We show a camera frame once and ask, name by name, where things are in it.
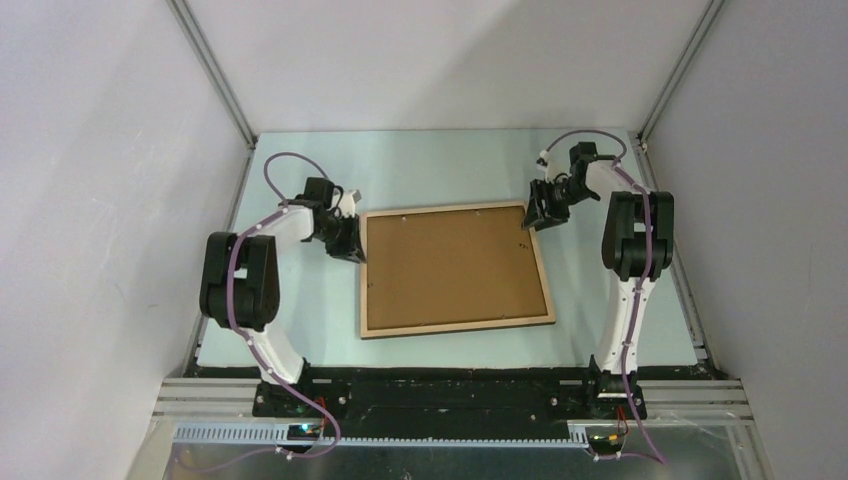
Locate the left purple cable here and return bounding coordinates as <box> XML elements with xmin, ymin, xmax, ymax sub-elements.
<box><xmin>225</xmin><ymin>152</ymin><xmax>343</xmax><ymax>460</ymax></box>

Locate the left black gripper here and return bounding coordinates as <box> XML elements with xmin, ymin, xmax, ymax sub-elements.
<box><xmin>313</xmin><ymin>213</ymin><xmax>366</xmax><ymax>264</ymax></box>

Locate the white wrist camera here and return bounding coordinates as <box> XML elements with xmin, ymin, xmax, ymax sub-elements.
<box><xmin>334</xmin><ymin>189</ymin><xmax>361</xmax><ymax>218</ymax></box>
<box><xmin>536</xmin><ymin>150</ymin><xmax>561</xmax><ymax>183</ymax></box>

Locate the aluminium frame rail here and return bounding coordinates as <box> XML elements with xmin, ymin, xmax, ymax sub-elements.
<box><xmin>152</xmin><ymin>379</ymin><xmax>755</xmax><ymax>449</ymax></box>

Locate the purple cable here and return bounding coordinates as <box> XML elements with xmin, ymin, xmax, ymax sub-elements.
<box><xmin>225</xmin><ymin>152</ymin><xmax>343</xmax><ymax>460</ymax></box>
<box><xmin>543</xmin><ymin>129</ymin><xmax>667</xmax><ymax>466</ymax></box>

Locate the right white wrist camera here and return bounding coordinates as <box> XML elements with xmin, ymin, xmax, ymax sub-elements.
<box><xmin>536</xmin><ymin>150</ymin><xmax>561</xmax><ymax>183</ymax></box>

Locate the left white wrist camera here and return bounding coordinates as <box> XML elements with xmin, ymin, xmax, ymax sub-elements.
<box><xmin>334</xmin><ymin>189</ymin><xmax>361</xmax><ymax>218</ymax></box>

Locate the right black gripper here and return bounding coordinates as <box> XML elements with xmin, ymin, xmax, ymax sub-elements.
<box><xmin>521</xmin><ymin>178</ymin><xmax>596</xmax><ymax>231</ymax></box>

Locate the brown cardboard backing board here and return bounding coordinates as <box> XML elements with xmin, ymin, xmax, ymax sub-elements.
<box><xmin>366</xmin><ymin>205</ymin><xmax>550</xmax><ymax>331</ymax></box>

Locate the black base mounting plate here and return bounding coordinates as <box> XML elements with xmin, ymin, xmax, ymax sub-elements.
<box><xmin>252</xmin><ymin>366</ymin><xmax>647</xmax><ymax>434</ymax></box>

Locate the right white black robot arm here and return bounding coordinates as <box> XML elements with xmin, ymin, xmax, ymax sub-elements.
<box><xmin>522</xmin><ymin>142</ymin><xmax>674</xmax><ymax>418</ymax></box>

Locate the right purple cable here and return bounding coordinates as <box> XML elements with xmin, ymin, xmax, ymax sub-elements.
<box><xmin>543</xmin><ymin>129</ymin><xmax>667</xmax><ymax>466</ymax></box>

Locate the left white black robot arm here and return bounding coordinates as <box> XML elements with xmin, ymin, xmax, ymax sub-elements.
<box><xmin>199</xmin><ymin>177</ymin><xmax>366</xmax><ymax>417</ymax></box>

